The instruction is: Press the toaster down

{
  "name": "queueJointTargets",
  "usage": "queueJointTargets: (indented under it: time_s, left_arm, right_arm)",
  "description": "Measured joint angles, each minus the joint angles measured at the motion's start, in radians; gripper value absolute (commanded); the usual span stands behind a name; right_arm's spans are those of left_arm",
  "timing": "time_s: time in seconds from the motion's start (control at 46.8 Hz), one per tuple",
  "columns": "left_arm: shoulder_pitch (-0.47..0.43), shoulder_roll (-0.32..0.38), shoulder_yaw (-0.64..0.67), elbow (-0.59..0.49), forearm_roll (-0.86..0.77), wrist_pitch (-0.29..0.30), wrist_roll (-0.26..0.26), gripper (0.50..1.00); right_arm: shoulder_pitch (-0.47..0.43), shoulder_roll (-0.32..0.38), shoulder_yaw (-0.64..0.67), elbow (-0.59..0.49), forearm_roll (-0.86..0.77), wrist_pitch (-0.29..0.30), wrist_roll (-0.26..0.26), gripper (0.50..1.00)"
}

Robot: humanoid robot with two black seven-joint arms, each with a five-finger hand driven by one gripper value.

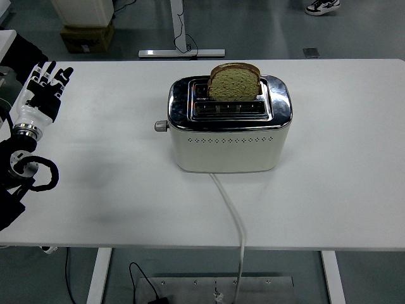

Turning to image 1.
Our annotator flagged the black cable with adapter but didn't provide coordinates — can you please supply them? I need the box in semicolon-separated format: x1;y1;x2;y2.
128;262;170;304

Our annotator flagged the white toaster power cord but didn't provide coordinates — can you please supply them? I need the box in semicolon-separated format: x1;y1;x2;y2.
209;172;247;297

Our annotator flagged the white table leg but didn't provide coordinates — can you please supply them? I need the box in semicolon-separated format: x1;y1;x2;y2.
320;250;347;304
85;247;113;304

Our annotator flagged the brown bread slice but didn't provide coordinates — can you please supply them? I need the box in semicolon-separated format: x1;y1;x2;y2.
207;62;263;102

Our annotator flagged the white cabinet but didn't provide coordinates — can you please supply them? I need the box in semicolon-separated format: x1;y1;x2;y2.
50;0;115;27

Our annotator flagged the brown cardboard box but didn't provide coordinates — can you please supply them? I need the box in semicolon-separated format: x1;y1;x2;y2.
59;20;115;54

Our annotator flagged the white side table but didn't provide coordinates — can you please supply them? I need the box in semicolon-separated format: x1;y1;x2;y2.
0;29;17;64

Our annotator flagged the black cable on desk leg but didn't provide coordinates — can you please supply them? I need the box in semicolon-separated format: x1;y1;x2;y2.
173;0;199;60

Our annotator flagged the white desk leg with foot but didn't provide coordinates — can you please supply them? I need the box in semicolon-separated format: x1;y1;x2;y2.
138;0;226;59

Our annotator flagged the cream and chrome toaster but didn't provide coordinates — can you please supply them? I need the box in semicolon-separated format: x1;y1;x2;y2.
167;75;294;174

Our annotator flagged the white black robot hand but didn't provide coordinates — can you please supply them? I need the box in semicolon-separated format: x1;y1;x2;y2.
12;60;74;128

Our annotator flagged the person's foot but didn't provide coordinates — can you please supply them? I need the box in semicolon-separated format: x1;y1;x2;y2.
305;0;341;16

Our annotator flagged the thin black hanging cable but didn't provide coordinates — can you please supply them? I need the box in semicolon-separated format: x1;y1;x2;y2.
65;247;77;304

